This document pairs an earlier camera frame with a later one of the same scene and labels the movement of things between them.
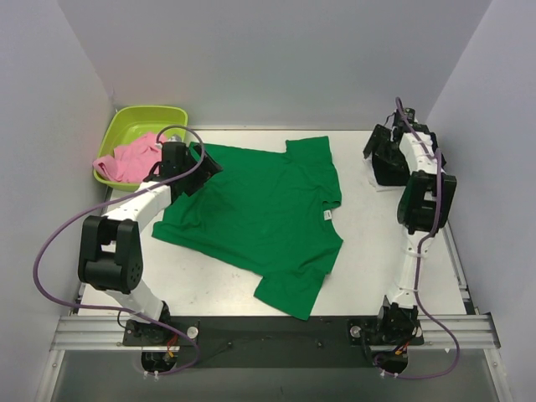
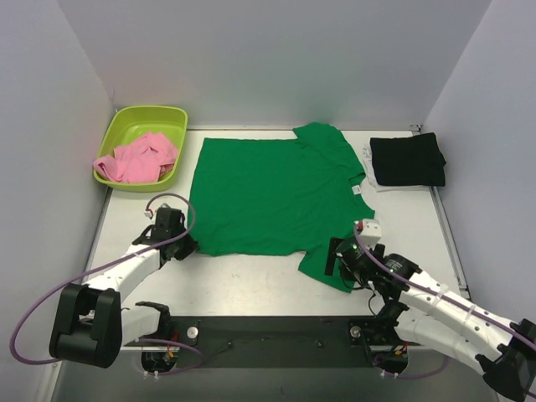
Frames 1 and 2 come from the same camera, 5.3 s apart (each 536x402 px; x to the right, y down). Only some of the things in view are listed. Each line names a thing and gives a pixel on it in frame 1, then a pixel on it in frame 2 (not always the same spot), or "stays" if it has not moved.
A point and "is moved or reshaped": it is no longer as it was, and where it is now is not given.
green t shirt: (266, 211) is moved or reshaped
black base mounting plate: (278, 342) stays
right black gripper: (378, 147) -> (332, 256)
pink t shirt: (134, 162) stays
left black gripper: (205, 166) -> (181, 249)
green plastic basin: (130, 122) stays
